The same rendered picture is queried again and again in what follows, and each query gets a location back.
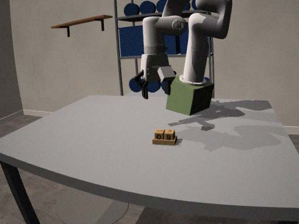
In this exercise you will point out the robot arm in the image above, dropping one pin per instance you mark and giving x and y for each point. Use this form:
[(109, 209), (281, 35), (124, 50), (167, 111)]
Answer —
[(200, 25)]

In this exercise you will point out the brown wooden number cube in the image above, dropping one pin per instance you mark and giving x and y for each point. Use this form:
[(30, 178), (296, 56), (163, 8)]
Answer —
[(169, 135), (159, 134)]

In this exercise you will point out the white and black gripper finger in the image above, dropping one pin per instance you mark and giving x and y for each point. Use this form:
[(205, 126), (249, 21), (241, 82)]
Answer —
[(142, 84), (168, 87)]

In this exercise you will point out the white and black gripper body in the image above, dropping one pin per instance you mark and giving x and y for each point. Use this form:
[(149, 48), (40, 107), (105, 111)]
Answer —
[(152, 59)]

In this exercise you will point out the shallow wooden tray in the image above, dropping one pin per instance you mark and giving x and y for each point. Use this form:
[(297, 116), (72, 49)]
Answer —
[(164, 142)]

